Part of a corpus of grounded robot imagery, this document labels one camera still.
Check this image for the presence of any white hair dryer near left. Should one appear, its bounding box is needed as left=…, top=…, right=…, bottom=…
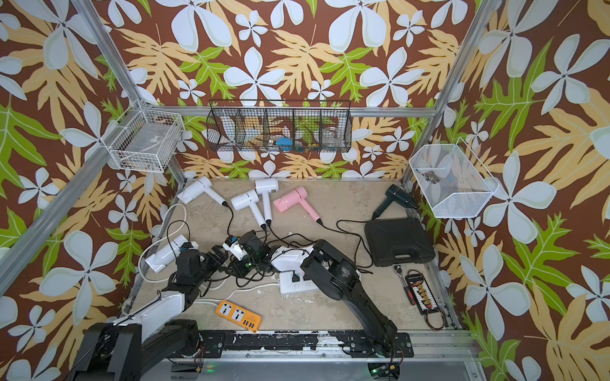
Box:
left=145, top=235, right=187, bottom=273

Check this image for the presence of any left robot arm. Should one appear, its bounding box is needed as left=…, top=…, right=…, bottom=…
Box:
left=65, top=243, right=229, bottom=380

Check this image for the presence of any black plastic tool case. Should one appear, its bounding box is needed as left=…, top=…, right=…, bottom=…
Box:
left=364, top=217, right=435, bottom=267

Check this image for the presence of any black hair dryer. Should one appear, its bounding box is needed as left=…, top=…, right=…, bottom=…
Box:
left=372, top=184, right=419, bottom=219

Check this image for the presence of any ratchet wrench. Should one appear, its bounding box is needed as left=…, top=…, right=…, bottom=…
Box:
left=392, top=264, right=416, bottom=306

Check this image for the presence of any white wire basket left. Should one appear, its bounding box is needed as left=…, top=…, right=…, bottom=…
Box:
left=104, top=101, right=185, bottom=173

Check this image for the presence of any white hair dryer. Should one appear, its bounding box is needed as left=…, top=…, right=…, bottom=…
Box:
left=231, top=190, right=267, bottom=230
left=177, top=176, right=229, bottom=207
left=145, top=235, right=187, bottom=273
left=255, top=178, right=279, bottom=226

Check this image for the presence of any black wire basket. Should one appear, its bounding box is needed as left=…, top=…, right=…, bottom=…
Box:
left=204, top=99, right=353, bottom=153

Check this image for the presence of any orange power strip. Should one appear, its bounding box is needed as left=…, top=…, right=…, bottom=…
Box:
left=215, top=300, right=262, bottom=333

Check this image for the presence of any pink hair dryer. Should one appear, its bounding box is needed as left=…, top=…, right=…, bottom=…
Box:
left=273, top=187, right=322, bottom=225

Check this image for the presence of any metal clip in basket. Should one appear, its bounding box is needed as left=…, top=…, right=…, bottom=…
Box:
left=424, top=171, right=440, bottom=184

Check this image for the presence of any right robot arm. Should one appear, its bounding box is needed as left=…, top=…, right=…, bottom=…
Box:
left=222, top=231, right=397, bottom=357

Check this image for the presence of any white multicolour power strip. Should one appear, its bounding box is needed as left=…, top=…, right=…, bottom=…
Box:
left=280, top=271, right=319, bottom=295

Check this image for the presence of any white hair dryer far left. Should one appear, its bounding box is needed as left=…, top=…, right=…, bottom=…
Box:
left=177, top=176, right=229, bottom=207

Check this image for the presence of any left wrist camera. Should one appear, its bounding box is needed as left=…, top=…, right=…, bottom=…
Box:
left=170, top=241, right=199, bottom=259

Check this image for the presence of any black dryer power cable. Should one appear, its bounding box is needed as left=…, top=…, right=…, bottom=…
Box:
left=335, top=218, right=377, bottom=275

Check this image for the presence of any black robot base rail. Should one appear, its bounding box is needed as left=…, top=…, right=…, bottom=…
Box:
left=199, top=330, right=414, bottom=360

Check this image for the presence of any white mesh basket right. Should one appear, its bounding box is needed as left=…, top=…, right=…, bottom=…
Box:
left=409, top=138, right=500, bottom=219

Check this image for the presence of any blue object in basket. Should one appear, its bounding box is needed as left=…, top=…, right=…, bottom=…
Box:
left=276, top=137, right=295, bottom=152

